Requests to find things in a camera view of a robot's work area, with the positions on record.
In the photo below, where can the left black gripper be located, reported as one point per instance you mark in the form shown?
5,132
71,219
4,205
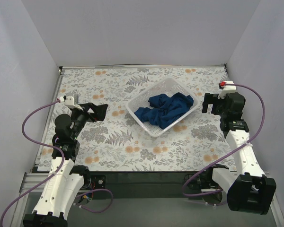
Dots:
87,112

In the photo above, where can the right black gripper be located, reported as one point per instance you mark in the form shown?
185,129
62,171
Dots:
217,107

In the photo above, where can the blue t shirt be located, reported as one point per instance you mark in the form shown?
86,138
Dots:
164,110

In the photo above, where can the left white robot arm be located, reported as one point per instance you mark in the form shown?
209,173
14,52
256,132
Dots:
65,179

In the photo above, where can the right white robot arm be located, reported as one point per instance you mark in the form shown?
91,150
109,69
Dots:
251,190

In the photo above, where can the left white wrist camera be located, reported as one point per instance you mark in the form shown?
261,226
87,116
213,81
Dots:
71,101

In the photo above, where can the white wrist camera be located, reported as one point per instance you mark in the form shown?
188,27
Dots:
71,101
227,87

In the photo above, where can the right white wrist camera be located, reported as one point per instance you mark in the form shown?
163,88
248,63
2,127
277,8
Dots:
227,87

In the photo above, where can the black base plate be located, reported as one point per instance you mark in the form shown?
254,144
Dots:
150,185

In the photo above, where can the aluminium frame rail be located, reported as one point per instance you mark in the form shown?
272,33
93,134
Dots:
26,204

